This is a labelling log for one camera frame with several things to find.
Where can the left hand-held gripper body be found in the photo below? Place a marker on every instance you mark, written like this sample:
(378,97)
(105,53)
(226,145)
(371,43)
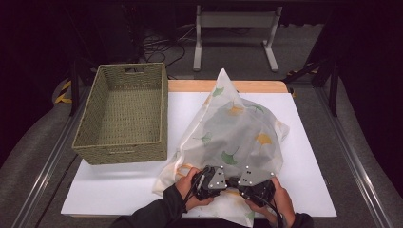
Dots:
(212,183)

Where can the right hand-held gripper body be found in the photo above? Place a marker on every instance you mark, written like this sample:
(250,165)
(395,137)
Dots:
(258,190)

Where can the leaf print mesh laundry bag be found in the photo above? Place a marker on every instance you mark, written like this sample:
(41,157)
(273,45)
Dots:
(234,136)

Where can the green woven basket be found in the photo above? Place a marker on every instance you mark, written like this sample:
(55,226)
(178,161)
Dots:
(126,104)

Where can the person's right hand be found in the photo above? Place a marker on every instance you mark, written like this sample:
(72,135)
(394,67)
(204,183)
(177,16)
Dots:
(282,205)

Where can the person's left hand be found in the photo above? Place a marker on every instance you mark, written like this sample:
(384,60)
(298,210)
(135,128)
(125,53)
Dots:
(185,193)

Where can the white board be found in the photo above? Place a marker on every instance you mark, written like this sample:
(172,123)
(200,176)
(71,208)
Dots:
(304,177)

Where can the black metal stand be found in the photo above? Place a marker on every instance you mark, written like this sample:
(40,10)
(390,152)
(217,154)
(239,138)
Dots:
(333,91)
(74,91)

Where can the yellow black floor tape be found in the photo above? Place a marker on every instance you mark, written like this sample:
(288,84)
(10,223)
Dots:
(63,100)
(301,72)

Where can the aluminium rail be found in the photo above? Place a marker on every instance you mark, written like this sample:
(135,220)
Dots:
(47,164)
(358,177)

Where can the white metal desk frame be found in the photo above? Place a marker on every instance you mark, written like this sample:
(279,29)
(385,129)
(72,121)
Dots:
(237,19)

